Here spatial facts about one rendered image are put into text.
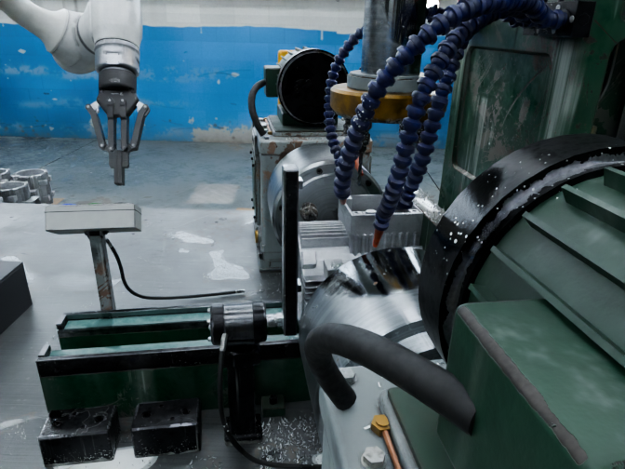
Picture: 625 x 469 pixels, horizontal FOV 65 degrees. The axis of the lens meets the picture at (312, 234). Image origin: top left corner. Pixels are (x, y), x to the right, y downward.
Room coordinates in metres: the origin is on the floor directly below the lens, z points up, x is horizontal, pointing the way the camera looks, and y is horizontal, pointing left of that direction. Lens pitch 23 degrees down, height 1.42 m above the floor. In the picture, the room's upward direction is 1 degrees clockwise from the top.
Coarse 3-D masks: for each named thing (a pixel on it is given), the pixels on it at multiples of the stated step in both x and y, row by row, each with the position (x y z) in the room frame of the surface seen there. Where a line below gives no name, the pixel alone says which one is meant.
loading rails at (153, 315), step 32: (64, 320) 0.75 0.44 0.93; (96, 320) 0.76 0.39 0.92; (128, 320) 0.77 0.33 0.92; (160, 320) 0.77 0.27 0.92; (192, 320) 0.77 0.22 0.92; (64, 352) 0.67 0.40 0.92; (96, 352) 0.67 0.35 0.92; (128, 352) 0.66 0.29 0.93; (160, 352) 0.66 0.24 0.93; (192, 352) 0.67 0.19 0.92; (288, 352) 0.70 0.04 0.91; (64, 384) 0.64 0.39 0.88; (96, 384) 0.64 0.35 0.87; (128, 384) 0.65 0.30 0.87; (160, 384) 0.66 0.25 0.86; (192, 384) 0.67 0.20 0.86; (224, 384) 0.68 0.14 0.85; (256, 384) 0.69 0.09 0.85; (288, 384) 0.70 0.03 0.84; (128, 416) 0.65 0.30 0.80
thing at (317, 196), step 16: (320, 144) 1.14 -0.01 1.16; (288, 160) 1.10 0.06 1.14; (304, 160) 1.04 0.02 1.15; (320, 160) 1.01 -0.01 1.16; (272, 176) 1.12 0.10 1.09; (304, 176) 0.98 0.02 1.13; (320, 176) 0.99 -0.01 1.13; (352, 176) 1.00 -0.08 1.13; (368, 176) 1.01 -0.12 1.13; (272, 192) 1.05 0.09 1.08; (304, 192) 0.98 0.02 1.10; (320, 192) 0.99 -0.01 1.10; (352, 192) 1.00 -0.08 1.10; (368, 192) 1.01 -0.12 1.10; (272, 208) 1.00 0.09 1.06; (304, 208) 0.96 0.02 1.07; (320, 208) 0.99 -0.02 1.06; (336, 208) 0.99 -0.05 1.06
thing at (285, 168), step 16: (288, 176) 0.62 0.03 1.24; (288, 192) 0.62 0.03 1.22; (288, 208) 0.62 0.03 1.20; (288, 224) 0.62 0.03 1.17; (288, 240) 0.62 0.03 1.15; (288, 256) 0.62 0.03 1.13; (288, 272) 0.62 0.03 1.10; (288, 288) 0.62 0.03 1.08; (288, 304) 0.62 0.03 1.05; (288, 320) 0.62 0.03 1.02
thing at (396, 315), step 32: (384, 256) 0.55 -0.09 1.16; (416, 256) 0.55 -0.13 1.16; (320, 288) 0.55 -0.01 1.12; (352, 288) 0.50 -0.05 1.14; (384, 288) 0.48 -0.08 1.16; (416, 288) 0.47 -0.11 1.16; (320, 320) 0.50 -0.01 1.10; (352, 320) 0.45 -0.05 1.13; (384, 320) 0.42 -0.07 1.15; (416, 320) 0.41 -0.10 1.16; (416, 352) 0.38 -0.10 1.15; (320, 416) 0.39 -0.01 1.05
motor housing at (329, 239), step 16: (304, 224) 0.78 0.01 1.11; (320, 224) 0.78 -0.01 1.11; (336, 224) 0.78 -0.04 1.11; (304, 240) 0.74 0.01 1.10; (320, 240) 0.74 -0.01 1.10; (336, 240) 0.74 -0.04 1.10; (320, 256) 0.73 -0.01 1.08; (336, 256) 0.73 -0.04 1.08; (352, 256) 0.73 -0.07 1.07; (304, 272) 0.70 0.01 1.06; (320, 272) 0.71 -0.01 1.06; (304, 288) 0.69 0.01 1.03; (304, 304) 0.69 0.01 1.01
